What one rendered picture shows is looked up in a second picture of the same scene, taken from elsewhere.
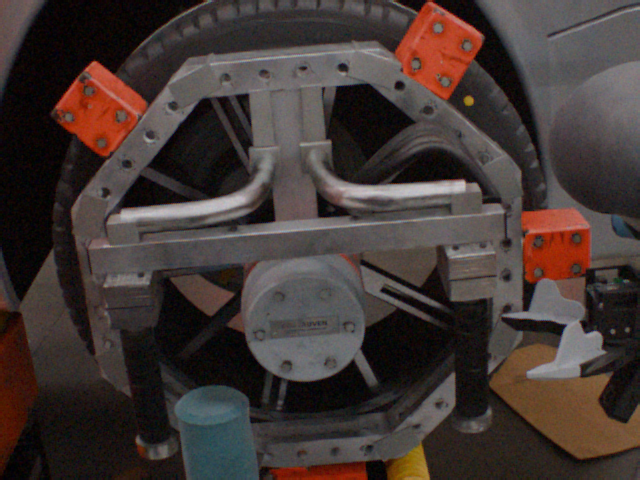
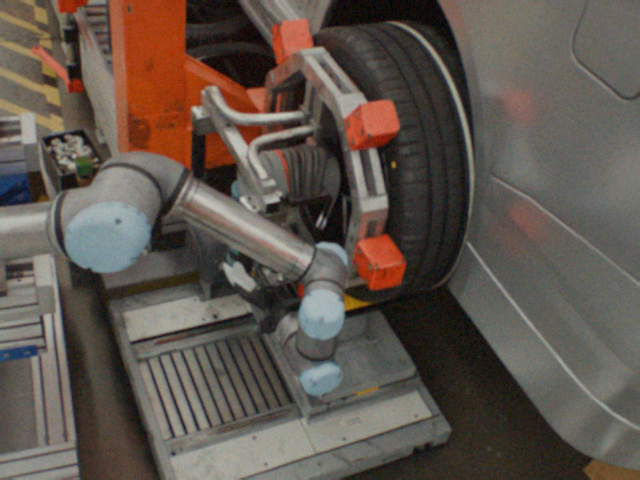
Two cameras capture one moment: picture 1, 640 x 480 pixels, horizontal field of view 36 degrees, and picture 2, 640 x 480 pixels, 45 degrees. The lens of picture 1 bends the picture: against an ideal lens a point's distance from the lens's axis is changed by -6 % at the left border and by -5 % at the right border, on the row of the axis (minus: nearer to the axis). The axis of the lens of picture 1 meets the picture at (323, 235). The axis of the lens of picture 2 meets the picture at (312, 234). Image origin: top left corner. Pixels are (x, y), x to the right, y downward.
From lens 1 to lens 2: 1.48 m
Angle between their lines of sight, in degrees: 55
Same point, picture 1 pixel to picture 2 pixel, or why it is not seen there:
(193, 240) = (216, 117)
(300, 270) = not seen: hidden behind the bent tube
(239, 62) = (309, 64)
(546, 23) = (493, 166)
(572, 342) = (237, 270)
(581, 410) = not seen: outside the picture
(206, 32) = (337, 40)
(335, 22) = (369, 78)
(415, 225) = (249, 177)
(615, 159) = not seen: hidden behind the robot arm
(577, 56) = (499, 200)
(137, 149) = (283, 70)
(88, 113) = (276, 40)
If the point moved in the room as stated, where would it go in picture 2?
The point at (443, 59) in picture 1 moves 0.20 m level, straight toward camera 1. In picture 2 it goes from (354, 130) to (256, 136)
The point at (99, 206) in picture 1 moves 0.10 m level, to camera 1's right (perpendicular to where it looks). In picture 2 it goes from (271, 81) to (286, 104)
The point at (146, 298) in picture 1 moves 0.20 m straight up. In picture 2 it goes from (195, 122) to (197, 45)
